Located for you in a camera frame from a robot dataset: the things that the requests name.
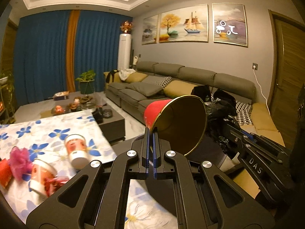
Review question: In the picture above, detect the box on coffee table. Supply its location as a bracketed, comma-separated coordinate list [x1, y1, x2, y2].
[53, 91, 70, 101]

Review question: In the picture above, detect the purple right painting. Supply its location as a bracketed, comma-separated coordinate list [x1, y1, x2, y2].
[212, 3, 248, 47]

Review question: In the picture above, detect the white charging cable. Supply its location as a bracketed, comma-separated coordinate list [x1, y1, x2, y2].
[252, 65, 272, 115]

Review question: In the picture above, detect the sailboat tree painting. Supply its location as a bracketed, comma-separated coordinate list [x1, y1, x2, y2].
[159, 4, 209, 43]

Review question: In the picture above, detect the white apple paper cup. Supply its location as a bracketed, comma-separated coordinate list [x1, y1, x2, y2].
[65, 134, 89, 170]

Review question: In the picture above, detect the grey trash bin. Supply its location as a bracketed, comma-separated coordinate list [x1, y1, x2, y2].
[138, 134, 226, 200]

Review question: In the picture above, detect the black plastic bag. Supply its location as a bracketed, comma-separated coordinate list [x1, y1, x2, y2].
[191, 85, 240, 159]

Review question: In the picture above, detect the pink plastic bag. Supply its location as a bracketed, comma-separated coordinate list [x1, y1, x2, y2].
[9, 146, 33, 181]

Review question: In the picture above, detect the grey cushion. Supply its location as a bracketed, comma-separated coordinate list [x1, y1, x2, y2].
[126, 82, 162, 97]

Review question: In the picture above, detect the orange curtain strip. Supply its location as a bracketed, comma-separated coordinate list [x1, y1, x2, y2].
[66, 10, 81, 92]

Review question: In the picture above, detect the red gold paper cup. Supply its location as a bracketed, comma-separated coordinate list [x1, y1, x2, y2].
[144, 95, 207, 156]

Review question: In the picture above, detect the grey sectional sofa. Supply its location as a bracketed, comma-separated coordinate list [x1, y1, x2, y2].
[104, 61, 284, 145]

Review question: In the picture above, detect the wooden door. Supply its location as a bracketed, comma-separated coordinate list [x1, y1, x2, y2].
[268, 10, 304, 149]

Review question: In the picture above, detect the small left painting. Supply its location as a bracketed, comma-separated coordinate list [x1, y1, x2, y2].
[142, 15, 159, 45]

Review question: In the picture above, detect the white standing air conditioner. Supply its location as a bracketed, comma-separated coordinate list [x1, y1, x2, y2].
[117, 34, 132, 70]

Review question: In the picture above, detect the plant on stand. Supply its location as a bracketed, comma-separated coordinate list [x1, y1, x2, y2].
[1, 70, 15, 125]

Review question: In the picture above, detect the patterned cushion far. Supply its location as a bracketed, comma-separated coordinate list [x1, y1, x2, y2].
[142, 76, 172, 88]

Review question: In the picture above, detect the patterned cushion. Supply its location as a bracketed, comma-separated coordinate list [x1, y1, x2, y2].
[235, 101, 253, 126]
[142, 76, 172, 88]

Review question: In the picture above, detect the dark coffee table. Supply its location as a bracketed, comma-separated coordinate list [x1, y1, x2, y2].
[39, 90, 126, 144]

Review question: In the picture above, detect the glass teapot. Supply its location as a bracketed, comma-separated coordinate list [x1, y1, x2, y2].
[80, 96, 97, 112]

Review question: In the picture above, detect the patterned cushion near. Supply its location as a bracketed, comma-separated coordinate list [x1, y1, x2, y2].
[235, 101, 253, 126]

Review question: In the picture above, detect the white cloth on sofa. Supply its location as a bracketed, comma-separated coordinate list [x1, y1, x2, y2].
[118, 69, 136, 81]

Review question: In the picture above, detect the red flower decoration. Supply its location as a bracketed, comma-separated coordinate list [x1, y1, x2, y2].
[120, 21, 133, 34]

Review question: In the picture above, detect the potted green plant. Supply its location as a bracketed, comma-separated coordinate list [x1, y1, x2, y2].
[76, 69, 96, 95]

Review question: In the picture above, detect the red wrapper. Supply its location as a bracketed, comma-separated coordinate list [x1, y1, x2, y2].
[44, 176, 69, 197]

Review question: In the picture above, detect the mustard cushion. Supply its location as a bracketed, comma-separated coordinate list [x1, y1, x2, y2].
[125, 72, 148, 83]
[163, 80, 196, 98]

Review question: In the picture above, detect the mustard cushion far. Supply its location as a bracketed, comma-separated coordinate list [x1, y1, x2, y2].
[125, 72, 148, 83]

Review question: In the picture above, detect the orange fruit bowl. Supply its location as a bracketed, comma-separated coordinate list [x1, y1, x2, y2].
[51, 105, 66, 115]

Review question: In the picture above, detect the mustard cushion near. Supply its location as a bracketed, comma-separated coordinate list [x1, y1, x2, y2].
[163, 80, 196, 98]

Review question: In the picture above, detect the blue window curtain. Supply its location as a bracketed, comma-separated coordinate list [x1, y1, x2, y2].
[14, 10, 133, 106]

